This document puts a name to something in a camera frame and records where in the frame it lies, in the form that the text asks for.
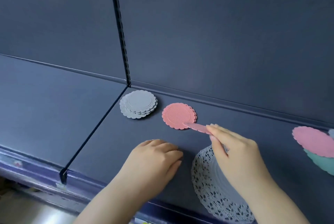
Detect black shelf divider strip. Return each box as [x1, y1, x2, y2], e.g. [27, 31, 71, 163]
[59, 85, 131, 186]

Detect pink scalloped coaster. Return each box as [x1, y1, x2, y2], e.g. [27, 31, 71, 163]
[161, 103, 198, 130]
[292, 126, 334, 158]
[183, 122, 213, 135]

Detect teal scalloped coaster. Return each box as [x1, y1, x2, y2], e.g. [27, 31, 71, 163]
[303, 148, 334, 176]

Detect white lace paper doily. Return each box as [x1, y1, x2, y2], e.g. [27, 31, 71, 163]
[191, 145, 256, 224]

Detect person's right hand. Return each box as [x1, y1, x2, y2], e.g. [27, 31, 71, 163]
[206, 124, 272, 189]

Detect person's left forearm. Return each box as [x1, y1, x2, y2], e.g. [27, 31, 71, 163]
[73, 175, 148, 224]

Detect person's left hand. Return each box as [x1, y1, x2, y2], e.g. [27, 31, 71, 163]
[123, 139, 184, 192]

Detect person's right forearm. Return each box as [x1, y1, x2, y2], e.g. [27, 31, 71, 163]
[235, 172, 311, 224]

